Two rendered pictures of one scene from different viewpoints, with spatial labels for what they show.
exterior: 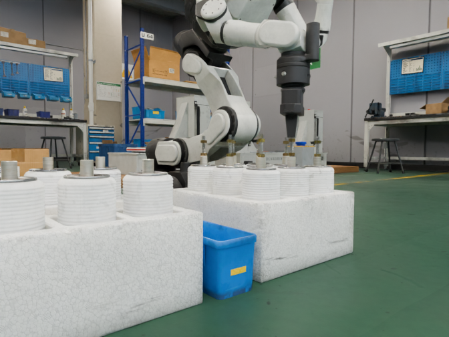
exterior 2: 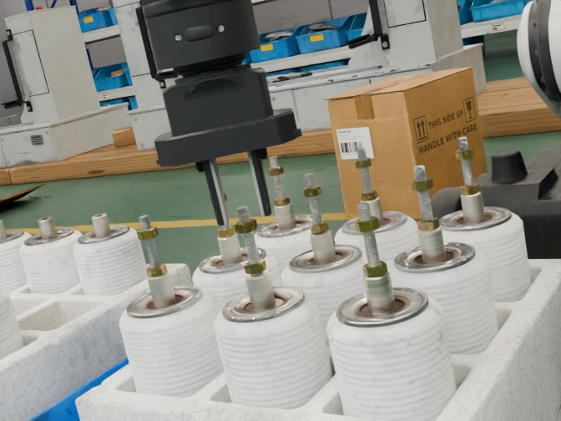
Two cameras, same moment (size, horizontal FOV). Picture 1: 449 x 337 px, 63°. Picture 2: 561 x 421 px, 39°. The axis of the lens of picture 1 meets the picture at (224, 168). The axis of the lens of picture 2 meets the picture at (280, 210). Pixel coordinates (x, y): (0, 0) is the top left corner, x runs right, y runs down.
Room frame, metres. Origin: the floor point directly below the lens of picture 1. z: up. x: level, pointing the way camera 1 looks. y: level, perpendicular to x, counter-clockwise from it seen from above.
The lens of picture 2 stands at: (0.86, -0.84, 0.49)
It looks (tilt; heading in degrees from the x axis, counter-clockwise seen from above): 13 degrees down; 75
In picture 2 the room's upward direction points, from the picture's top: 12 degrees counter-clockwise
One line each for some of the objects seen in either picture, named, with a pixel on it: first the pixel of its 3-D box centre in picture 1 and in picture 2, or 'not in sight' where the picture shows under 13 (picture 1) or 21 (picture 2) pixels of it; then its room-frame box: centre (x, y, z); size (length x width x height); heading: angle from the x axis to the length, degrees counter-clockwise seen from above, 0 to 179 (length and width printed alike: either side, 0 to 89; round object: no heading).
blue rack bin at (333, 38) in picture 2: not in sight; (331, 33); (3.08, 5.01, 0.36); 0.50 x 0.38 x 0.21; 41
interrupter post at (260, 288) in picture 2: (291, 162); (260, 291); (1.00, -0.18, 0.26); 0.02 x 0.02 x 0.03
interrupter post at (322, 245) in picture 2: not in sight; (323, 247); (1.09, -0.10, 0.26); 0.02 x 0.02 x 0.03
